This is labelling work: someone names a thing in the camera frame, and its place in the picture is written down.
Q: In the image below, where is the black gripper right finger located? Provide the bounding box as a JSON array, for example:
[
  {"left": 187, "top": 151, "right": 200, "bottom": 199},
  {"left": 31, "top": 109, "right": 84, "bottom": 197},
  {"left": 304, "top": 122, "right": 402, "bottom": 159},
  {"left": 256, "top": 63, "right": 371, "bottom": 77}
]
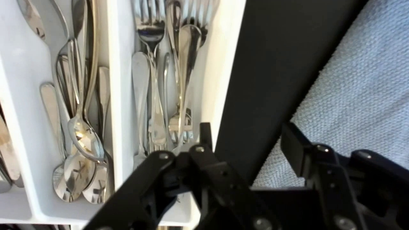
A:
[{"left": 281, "top": 122, "right": 409, "bottom": 230}]

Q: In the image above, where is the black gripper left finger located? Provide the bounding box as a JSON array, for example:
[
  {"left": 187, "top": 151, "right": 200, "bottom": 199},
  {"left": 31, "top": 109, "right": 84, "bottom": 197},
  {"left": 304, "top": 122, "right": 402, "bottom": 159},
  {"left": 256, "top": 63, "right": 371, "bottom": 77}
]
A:
[{"left": 82, "top": 122, "right": 279, "bottom": 230}]

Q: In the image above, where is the steel fork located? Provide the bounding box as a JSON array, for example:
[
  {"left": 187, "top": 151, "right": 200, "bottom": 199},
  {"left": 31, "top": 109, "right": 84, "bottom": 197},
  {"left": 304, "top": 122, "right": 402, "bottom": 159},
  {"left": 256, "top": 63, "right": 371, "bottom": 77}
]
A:
[
  {"left": 167, "top": 0, "right": 205, "bottom": 146},
  {"left": 132, "top": 0, "right": 169, "bottom": 153},
  {"left": 131, "top": 50, "right": 151, "bottom": 171}
]

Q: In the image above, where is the white plastic utensil organizer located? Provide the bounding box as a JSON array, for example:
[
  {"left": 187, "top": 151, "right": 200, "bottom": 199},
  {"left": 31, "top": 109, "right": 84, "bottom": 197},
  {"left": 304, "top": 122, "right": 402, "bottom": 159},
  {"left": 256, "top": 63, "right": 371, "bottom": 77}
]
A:
[{"left": 0, "top": 0, "right": 249, "bottom": 228}]

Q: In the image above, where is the steel spoon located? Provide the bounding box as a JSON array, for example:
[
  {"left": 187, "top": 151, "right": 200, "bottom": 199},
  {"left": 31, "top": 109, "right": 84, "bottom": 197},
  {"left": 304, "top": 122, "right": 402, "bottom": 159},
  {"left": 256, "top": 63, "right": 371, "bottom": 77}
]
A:
[
  {"left": 39, "top": 81, "right": 98, "bottom": 205},
  {"left": 67, "top": 0, "right": 108, "bottom": 163},
  {"left": 81, "top": 65, "right": 114, "bottom": 206}
]

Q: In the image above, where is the grey cloth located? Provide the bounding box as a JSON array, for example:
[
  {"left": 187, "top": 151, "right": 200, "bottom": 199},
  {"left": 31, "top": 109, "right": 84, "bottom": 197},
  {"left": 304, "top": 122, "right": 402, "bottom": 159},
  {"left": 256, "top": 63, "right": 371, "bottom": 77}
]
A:
[{"left": 251, "top": 0, "right": 409, "bottom": 190}]

